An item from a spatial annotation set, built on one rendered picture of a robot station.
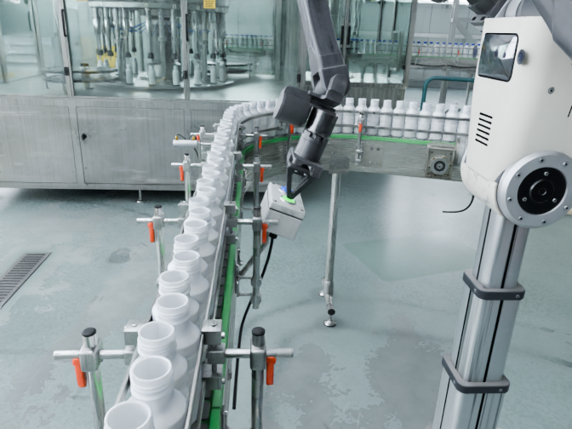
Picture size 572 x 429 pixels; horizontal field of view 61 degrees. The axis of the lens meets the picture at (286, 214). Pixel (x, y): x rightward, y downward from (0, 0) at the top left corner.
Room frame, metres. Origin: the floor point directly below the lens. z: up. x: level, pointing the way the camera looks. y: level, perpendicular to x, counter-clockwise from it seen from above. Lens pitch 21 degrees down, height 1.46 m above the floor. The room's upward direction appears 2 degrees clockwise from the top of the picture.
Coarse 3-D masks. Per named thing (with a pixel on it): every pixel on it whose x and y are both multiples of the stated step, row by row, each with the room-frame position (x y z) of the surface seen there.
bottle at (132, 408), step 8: (136, 400) 0.32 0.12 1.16; (112, 408) 0.31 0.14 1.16; (120, 408) 0.32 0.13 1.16; (128, 408) 0.32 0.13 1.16; (136, 408) 0.32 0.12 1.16; (144, 408) 0.32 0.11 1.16; (112, 416) 0.31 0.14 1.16; (120, 416) 0.32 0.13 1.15; (128, 416) 0.32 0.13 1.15; (136, 416) 0.32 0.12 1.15; (144, 416) 0.32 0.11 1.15; (152, 416) 0.31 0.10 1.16; (112, 424) 0.31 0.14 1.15; (120, 424) 0.32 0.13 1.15; (128, 424) 0.32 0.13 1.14; (136, 424) 0.32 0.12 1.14; (144, 424) 0.30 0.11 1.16; (152, 424) 0.31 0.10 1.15
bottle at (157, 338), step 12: (144, 324) 0.43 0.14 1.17; (156, 324) 0.44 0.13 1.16; (168, 324) 0.44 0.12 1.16; (144, 336) 0.43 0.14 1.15; (156, 336) 0.44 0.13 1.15; (168, 336) 0.42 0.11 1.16; (144, 348) 0.41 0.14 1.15; (156, 348) 0.41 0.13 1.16; (168, 348) 0.41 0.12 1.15; (180, 360) 0.43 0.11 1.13; (180, 372) 0.42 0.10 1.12; (180, 384) 0.41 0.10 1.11
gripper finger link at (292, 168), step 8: (288, 160) 1.01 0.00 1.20; (288, 168) 0.98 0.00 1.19; (296, 168) 0.98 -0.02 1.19; (304, 168) 0.99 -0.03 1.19; (288, 176) 0.99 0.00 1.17; (304, 176) 1.00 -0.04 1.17; (288, 184) 1.00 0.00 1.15; (304, 184) 1.00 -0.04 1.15; (288, 192) 1.00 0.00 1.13; (296, 192) 1.00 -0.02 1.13
